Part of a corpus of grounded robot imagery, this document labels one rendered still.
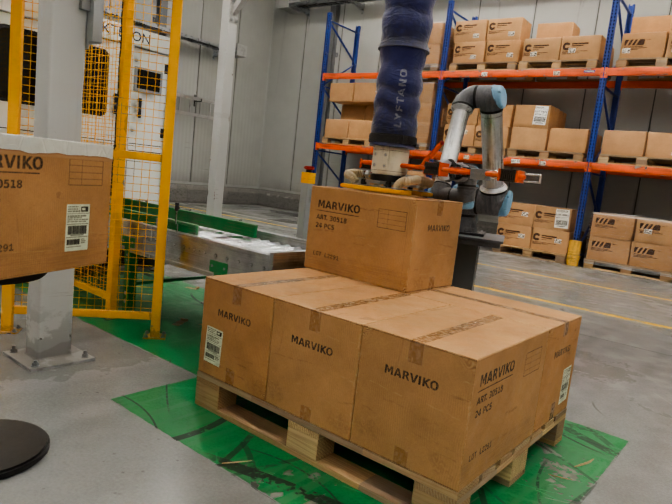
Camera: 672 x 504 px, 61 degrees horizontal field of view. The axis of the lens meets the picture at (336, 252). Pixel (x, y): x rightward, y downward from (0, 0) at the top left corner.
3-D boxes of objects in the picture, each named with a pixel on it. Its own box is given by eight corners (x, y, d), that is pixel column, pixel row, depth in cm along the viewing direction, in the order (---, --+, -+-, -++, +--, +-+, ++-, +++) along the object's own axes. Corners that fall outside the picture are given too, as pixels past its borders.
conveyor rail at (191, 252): (43, 226, 417) (44, 200, 415) (50, 226, 421) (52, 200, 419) (265, 294, 276) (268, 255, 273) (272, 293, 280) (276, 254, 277)
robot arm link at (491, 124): (484, 206, 340) (479, 80, 301) (514, 209, 331) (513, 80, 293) (476, 219, 329) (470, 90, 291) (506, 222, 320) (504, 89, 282)
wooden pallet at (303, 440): (194, 403, 240) (197, 370, 238) (342, 359, 318) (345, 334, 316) (451, 540, 167) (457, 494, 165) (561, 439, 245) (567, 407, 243)
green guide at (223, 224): (117, 207, 459) (117, 196, 458) (128, 207, 468) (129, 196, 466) (253, 238, 361) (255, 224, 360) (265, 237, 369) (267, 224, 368)
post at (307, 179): (286, 322, 381) (301, 171, 368) (293, 321, 386) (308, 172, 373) (293, 325, 377) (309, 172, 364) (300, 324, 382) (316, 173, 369)
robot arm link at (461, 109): (454, 80, 301) (422, 198, 286) (477, 80, 295) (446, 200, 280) (459, 93, 311) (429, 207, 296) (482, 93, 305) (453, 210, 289)
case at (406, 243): (303, 266, 281) (312, 185, 276) (354, 263, 312) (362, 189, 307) (405, 293, 244) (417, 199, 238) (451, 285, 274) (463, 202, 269)
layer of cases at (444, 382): (197, 370, 238) (205, 276, 233) (345, 334, 316) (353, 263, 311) (457, 493, 165) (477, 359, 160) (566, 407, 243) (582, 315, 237)
